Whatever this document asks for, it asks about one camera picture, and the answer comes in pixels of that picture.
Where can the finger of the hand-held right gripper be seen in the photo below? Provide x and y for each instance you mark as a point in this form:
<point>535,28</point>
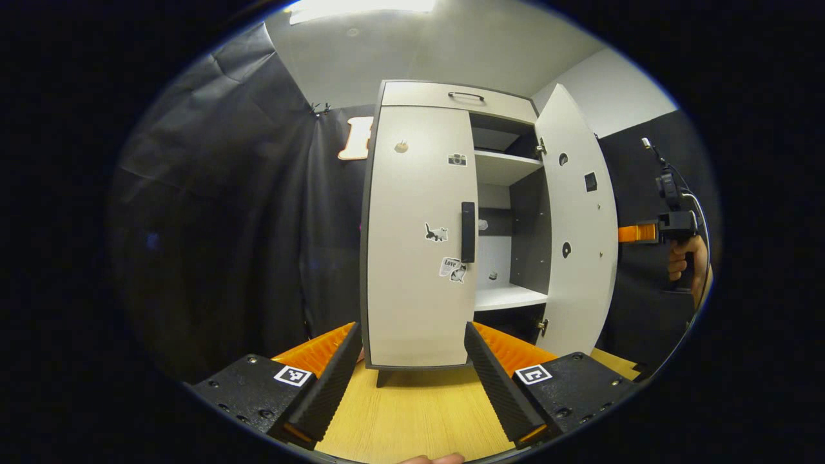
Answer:
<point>635,232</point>

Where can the ceiling lamp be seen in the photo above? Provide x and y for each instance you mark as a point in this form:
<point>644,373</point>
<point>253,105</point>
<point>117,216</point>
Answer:
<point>361,9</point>

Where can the white cabinet door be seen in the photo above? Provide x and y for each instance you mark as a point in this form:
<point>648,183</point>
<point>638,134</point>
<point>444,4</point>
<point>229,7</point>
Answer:
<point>577,212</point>
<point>412,258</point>

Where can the black backdrop cloth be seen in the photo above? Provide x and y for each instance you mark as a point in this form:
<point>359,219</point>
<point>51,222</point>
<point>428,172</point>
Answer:
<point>225,225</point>

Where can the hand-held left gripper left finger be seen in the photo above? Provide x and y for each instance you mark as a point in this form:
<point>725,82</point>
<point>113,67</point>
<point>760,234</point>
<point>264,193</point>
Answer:
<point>332,393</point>

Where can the white cabinet shelf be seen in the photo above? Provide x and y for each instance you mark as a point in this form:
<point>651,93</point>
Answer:
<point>506,298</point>
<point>503,167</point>

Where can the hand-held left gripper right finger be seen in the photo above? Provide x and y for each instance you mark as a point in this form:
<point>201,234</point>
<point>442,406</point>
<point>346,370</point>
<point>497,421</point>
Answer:
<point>499,393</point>

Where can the white double-door shoe cabinet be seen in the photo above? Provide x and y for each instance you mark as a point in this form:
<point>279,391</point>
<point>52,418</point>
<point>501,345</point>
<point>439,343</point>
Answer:
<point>370,225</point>

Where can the white cabinet drawer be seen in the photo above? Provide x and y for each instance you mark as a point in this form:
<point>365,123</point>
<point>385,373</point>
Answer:
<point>419,95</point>

